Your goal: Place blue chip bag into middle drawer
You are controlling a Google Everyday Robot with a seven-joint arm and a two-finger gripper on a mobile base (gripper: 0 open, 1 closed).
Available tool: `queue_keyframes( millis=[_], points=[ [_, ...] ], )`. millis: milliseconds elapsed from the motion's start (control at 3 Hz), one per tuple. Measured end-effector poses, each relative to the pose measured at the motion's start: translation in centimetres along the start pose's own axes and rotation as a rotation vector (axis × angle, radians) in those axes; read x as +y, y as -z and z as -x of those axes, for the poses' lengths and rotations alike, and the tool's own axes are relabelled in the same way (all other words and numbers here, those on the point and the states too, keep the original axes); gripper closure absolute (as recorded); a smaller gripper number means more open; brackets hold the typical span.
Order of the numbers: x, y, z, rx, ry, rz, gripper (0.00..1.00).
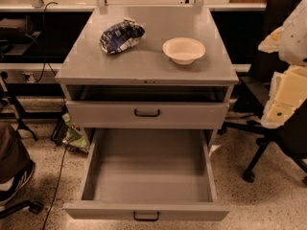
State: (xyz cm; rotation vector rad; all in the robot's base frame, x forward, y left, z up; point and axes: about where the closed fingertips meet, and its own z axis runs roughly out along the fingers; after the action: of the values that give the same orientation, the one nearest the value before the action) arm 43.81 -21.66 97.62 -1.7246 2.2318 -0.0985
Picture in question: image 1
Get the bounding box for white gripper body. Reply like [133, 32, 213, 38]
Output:
[260, 65, 307, 128]

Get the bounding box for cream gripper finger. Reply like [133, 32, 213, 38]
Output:
[258, 27, 281, 54]

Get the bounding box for blue chip bag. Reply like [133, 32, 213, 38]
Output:
[100, 18, 145, 54]

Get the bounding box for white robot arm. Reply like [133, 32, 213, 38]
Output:
[258, 0, 307, 128]

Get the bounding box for grey drawer cabinet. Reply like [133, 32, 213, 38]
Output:
[56, 6, 238, 146]

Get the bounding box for open bottom grey drawer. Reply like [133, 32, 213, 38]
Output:
[63, 129, 229, 221]

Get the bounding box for closed middle grey drawer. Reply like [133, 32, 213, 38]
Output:
[66, 101, 228, 129]

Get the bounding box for green chip bag on floor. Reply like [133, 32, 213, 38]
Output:
[62, 113, 89, 153]

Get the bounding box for black office chair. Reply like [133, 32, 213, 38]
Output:
[223, 0, 307, 183]

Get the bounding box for white paper bowl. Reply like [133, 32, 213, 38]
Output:
[162, 37, 205, 65]

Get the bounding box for black tripod stand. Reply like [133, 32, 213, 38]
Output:
[0, 72, 38, 141]

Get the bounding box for person's black sneaker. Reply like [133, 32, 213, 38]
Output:
[0, 160, 35, 206]

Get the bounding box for black chair base left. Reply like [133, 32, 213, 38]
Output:
[0, 200, 43, 219]

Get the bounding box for person's brown trouser leg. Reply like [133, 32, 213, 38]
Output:
[0, 122, 30, 184]

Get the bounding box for black middle drawer handle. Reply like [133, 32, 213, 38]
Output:
[133, 109, 161, 118]

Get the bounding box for black drawer handle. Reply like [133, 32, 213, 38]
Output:
[133, 211, 160, 222]
[133, 109, 161, 118]

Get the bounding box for black bottom drawer handle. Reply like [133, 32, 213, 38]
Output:
[133, 211, 160, 222]

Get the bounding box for black power cable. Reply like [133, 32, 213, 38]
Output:
[24, 1, 70, 230]

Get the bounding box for wall power outlet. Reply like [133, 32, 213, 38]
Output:
[24, 73, 35, 83]

